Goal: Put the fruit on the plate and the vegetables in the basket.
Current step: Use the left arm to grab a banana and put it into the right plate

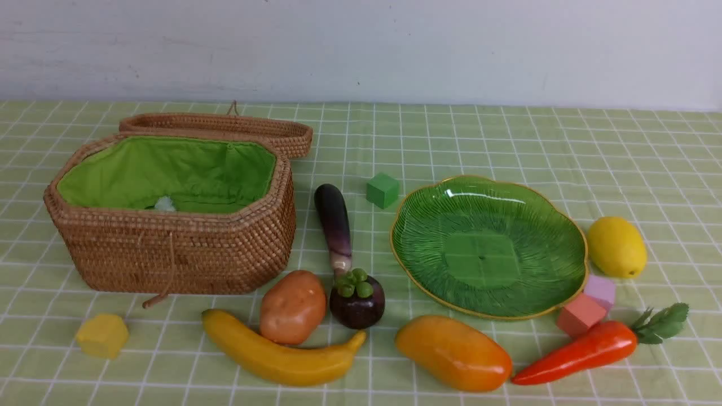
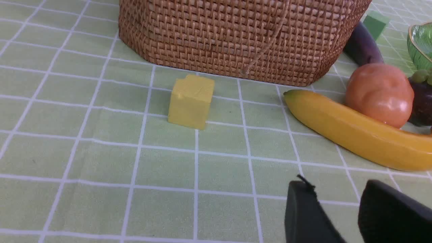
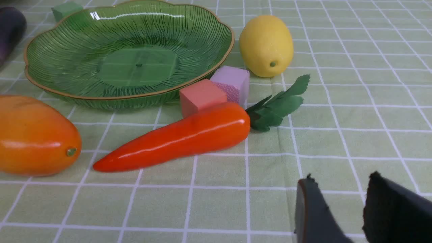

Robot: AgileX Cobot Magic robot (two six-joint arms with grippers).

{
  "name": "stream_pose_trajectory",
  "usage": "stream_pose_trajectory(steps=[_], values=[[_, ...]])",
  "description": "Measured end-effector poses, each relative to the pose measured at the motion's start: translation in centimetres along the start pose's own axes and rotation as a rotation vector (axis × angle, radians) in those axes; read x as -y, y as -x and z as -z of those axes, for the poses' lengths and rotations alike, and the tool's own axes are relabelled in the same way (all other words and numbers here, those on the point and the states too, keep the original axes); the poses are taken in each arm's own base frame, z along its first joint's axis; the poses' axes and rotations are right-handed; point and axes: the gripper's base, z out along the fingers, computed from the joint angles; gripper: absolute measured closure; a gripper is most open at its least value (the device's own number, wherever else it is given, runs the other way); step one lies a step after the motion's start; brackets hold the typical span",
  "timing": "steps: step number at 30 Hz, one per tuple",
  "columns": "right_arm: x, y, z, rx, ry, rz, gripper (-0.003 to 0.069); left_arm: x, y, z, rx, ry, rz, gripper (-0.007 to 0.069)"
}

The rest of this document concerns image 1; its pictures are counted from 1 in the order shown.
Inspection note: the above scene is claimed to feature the pink-purple foam block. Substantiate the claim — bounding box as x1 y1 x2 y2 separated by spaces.
583 274 616 313

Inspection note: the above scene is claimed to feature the green foam cube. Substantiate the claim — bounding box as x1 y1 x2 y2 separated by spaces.
366 173 400 210

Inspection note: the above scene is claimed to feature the purple toy eggplant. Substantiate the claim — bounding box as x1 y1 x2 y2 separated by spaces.
314 183 353 277

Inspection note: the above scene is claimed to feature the yellow toy banana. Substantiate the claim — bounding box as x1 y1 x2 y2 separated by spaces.
201 308 368 386

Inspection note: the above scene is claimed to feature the orange toy mango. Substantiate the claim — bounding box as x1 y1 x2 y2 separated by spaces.
394 314 513 392

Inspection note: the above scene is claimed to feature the brown toy potato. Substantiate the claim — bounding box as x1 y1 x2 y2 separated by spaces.
259 270 327 345

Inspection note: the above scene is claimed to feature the orange toy carrot green top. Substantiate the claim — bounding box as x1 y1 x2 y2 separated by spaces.
511 302 689 386

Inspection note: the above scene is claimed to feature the yellow toy lemon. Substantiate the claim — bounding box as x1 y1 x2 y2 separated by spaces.
586 217 648 279

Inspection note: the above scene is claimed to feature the green leaf-shaped glass plate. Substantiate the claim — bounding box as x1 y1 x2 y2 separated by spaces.
389 175 590 321

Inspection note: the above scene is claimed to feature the yellow foam hexagon block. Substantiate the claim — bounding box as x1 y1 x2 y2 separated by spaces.
75 313 130 359

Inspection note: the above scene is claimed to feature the woven wicker basket lid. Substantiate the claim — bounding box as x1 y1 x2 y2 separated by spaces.
118 102 314 158

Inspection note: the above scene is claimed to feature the salmon pink foam cube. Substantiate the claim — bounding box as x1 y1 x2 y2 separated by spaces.
556 293 607 338

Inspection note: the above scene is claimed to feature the green checkered tablecloth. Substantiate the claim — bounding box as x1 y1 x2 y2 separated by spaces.
1 100 721 405

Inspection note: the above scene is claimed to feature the dark purple toy mangosteen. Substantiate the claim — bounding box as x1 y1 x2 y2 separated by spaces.
329 268 386 330

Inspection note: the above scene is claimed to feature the woven wicker basket green lining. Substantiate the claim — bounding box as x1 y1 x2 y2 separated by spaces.
43 133 297 295

